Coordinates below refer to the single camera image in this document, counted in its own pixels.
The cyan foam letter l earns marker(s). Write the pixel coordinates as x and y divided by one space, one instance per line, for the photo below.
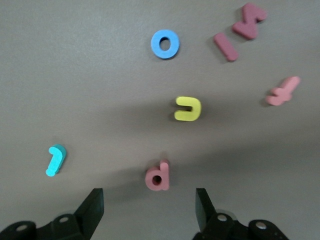
55 160

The yellow foam letter u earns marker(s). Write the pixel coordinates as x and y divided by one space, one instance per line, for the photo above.
196 108

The pink foam letter f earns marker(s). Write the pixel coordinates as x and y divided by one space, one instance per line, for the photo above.
281 93

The dark red foam letter w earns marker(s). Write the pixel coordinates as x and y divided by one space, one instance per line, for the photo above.
247 25

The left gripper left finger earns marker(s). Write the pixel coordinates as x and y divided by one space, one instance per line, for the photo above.
75 225

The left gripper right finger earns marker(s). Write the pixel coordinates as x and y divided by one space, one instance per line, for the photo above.
217 227

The pink foam letter p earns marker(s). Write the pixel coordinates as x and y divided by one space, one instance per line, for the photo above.
165 175

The brown table cover sheet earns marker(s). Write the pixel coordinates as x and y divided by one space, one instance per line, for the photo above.
75 75

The blue foam letter o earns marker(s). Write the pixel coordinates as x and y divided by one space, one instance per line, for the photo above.
156 45

